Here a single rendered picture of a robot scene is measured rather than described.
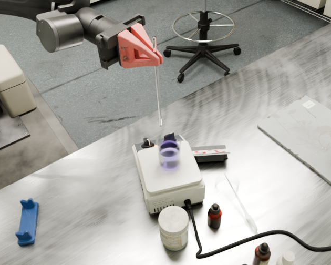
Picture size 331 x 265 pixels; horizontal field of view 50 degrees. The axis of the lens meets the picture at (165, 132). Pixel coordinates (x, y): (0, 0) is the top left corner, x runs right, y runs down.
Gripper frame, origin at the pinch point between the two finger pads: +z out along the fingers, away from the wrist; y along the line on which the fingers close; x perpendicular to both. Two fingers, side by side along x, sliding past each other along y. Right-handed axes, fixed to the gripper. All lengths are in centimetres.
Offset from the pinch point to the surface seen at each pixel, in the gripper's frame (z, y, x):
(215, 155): 4.5, 12.9, 32.3
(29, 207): -18.4, -25.6, 34.5
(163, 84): -95, 94, 110
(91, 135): -95, 34, 111
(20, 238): -12.7, -31.0, 33.9
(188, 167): 5.2, 2.2, 26.3
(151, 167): -0.8, -3.3, 26.4
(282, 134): 12.4, 30.9, 33.8
